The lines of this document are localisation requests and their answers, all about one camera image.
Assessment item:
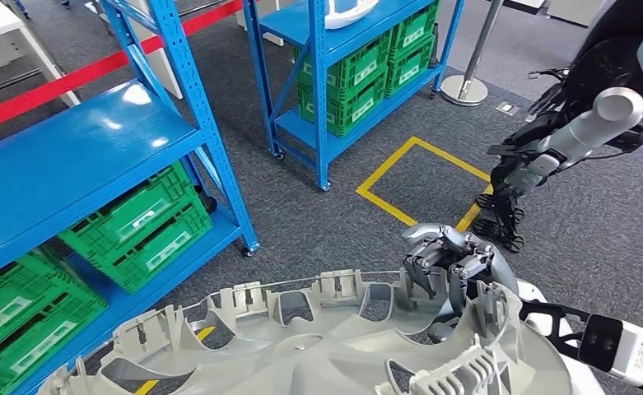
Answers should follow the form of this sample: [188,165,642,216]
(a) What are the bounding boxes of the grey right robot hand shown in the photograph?
[399,222,520,318]

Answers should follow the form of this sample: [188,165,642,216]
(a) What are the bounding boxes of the silver plastic wheel cover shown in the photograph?
[37,269,575,395]

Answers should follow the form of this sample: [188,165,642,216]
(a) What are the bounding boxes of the blue metal shelf rack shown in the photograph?
[0,0,260,395]
[243,0,467,193]

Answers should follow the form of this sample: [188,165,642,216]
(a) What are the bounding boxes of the white rounded plastic part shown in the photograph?
[324,0,380,30]

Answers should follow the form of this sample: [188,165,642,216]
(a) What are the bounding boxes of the yellow floor tape square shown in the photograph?
[355,136,494,234]

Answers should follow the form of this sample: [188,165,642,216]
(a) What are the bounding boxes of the retractable belt stanchion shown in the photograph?
[440,0,505,107]

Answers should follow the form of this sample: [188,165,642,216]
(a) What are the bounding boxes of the green plastic crate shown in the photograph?
[0,294,108,395]
[389,0,441,56]
[0,248,93,356]
[297,73,389,139]
[58,160,198,252]
[384,35,436,100]
[293,30,393,100]
[94,202,214,295]

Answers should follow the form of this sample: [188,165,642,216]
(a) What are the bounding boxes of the black silver humanoid robot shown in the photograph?
[473,0,643,255]

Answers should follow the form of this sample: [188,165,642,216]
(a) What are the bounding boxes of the white table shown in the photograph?
[145,46,184,100]
[0,0,81,109]

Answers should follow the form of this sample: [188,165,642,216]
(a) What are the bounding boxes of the red barrier belt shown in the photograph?
[0,0,245,137]

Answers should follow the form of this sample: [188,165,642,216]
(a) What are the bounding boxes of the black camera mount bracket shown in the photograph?
[519,298,592,362]

